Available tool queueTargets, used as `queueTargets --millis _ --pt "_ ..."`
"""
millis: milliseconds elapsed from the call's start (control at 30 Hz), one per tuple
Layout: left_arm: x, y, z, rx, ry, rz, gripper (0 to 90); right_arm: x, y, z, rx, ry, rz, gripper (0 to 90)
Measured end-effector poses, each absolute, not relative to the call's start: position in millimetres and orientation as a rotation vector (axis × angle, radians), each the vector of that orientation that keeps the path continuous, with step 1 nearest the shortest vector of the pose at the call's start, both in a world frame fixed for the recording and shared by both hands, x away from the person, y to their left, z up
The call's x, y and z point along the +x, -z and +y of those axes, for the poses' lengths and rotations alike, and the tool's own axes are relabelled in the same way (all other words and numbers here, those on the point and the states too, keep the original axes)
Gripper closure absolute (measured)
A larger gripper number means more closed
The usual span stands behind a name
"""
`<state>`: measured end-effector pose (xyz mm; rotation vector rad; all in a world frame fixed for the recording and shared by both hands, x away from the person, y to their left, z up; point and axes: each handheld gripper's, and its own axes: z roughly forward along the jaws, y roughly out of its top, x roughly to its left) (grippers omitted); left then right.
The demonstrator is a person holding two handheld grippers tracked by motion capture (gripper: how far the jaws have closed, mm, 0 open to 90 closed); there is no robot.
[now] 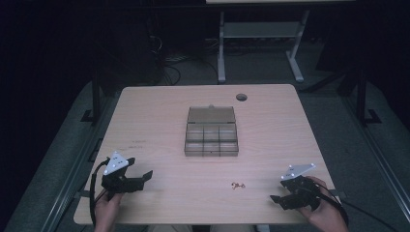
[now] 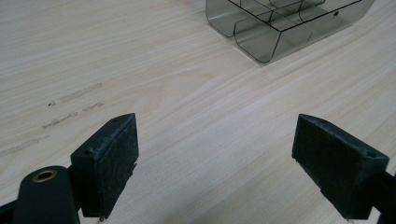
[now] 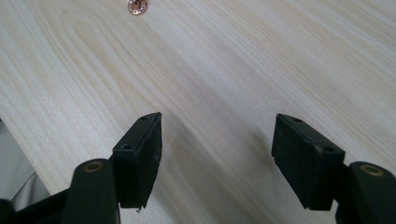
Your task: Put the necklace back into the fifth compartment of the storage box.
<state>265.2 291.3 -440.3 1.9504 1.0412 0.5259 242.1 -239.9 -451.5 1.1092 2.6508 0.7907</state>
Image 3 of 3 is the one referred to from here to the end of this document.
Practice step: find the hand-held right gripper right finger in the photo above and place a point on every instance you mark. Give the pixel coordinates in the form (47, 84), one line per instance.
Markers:
(306, 168)

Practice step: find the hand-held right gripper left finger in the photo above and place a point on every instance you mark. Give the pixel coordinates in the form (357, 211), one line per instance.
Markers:
(138, 165)

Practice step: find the small copper round ornament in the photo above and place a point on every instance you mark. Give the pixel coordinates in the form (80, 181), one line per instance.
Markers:
(137, 6)

